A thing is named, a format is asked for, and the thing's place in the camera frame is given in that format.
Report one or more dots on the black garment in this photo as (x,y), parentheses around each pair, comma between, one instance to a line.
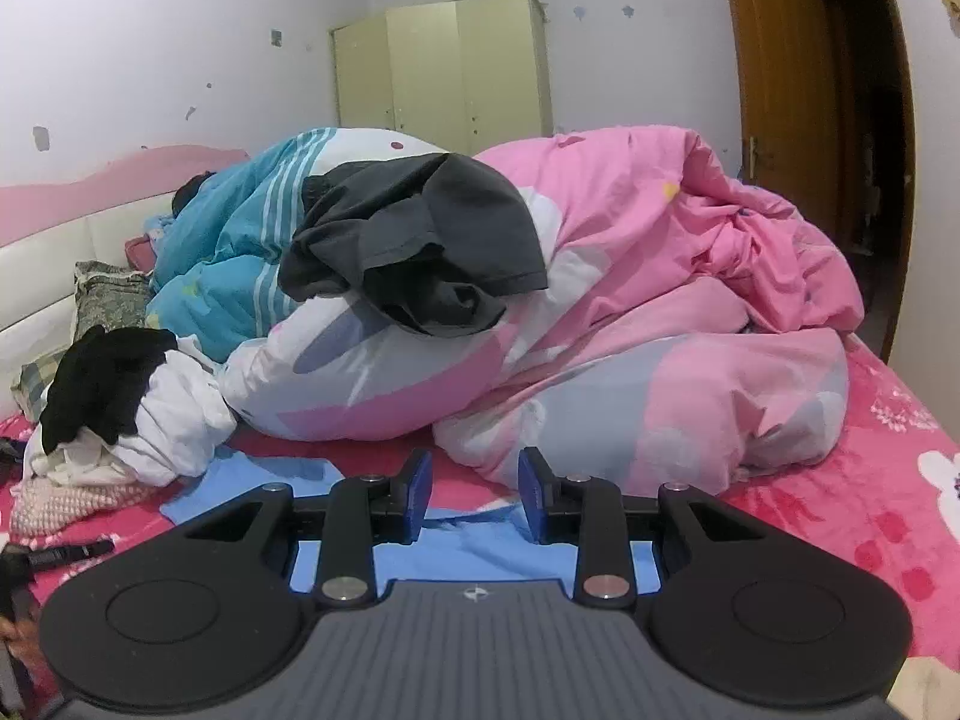
(105,382)

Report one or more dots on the dark grey T-shirt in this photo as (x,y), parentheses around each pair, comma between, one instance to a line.
(450,225)

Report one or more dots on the cream wardrobe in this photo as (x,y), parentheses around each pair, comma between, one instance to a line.
(442,67)

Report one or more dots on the dark brown bundle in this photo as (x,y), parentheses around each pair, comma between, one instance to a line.
(191,195)

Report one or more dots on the teal striped duvet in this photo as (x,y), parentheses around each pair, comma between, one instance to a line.
(225,240)

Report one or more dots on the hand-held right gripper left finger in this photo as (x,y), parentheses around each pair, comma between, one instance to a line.
(418,499)

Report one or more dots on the light blue T-shirt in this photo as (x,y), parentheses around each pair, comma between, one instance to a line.
(247,484)

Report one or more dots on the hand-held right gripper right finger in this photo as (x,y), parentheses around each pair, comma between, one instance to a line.
(531,495)

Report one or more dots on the pink checked garment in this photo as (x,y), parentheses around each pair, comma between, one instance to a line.
(67,506)

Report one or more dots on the plaid pillow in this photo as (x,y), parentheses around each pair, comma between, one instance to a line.
(41,382)

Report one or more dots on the white and pink headboard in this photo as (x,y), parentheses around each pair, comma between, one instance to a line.
(75,202)

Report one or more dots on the pink and white duvet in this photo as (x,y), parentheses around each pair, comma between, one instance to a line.
(637,277)

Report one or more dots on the brown wooden door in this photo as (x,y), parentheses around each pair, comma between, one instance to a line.
(896,127)

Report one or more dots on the white garment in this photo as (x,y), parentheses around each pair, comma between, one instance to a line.
(180,420)

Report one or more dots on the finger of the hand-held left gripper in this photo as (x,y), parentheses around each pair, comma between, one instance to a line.
(71,553)

